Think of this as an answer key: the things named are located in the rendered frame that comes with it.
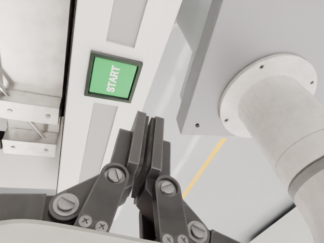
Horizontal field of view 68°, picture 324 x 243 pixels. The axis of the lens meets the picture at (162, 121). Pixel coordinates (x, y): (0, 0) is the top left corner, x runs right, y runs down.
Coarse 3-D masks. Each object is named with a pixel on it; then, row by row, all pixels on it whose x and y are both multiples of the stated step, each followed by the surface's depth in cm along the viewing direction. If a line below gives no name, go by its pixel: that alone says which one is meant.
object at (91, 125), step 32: (96, 0) 22; (128, 0) 22; (160, 0) 23; (96, 32) 24; (128, 32) 24; (160, 32) 25; (128, 96) 30; (64, 128) 31; (96, 128) 33; (128, 128) 33; (64, 160) 35; (96, 160) 37
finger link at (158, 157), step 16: (160, 128) 13; (160, 144) 12; (144, 160) 12; (160, 160) 11; (144, 176) 11; (144, 192) 11; (144, 208) 11; (192, 224) 10; (192, 240) 10; (208, 240) 10
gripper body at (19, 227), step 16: (0, 224) 7; (16, 224) 7; (32, 224) 7; (48, 224) 7; (64, 224) 8; (0, 240) 6; (16, 240) 7; (32, 240) 7; (48, 240) 7; (64, 240) 7; (80, 240) 7; (96, 240) 7; (112, 240) 7; (128, 240) 8; (144, 240) 8
